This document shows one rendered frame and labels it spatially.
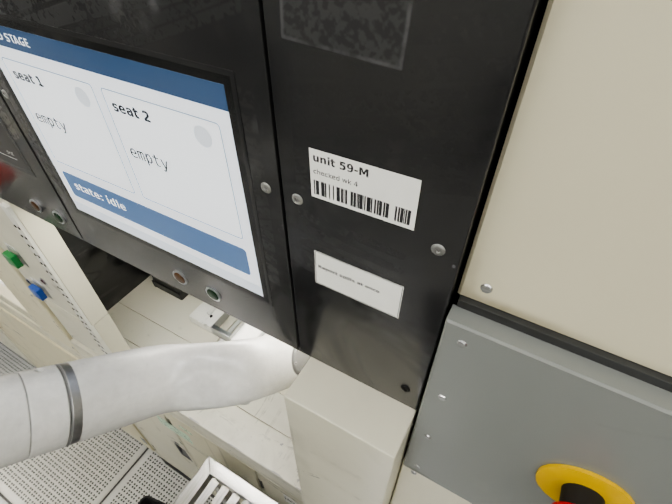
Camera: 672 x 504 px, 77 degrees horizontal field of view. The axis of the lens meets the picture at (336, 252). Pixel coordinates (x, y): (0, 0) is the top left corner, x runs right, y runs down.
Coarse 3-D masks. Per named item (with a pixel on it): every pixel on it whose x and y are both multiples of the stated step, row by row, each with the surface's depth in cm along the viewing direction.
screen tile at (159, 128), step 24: (120, 96) 33; (120, 120) 35; (144, 120) 33; (168, 120) 32; (144, 144) 35; (168, 144) 34; (192, 144) 32; (216, 144) 31; (144, 168) 38; (216, 168) 32; (144, 192) 40; (168, 192) 38; (192, 192) 36; (216, 192) 34; (192, 216) 39; (216, 216) 37
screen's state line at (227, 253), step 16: (80, 192) 48; (96, 192) 46; (112, 192) 44; (112, 208) 46; (128, 208) 44; (144, 208) 42; (144, 224) 45; (160, 224) 43; (176, 224) 41; (176, 240) 43; (192, 240) 41; (208, 240) 40; (224, 256) 40; (240, 256) 39
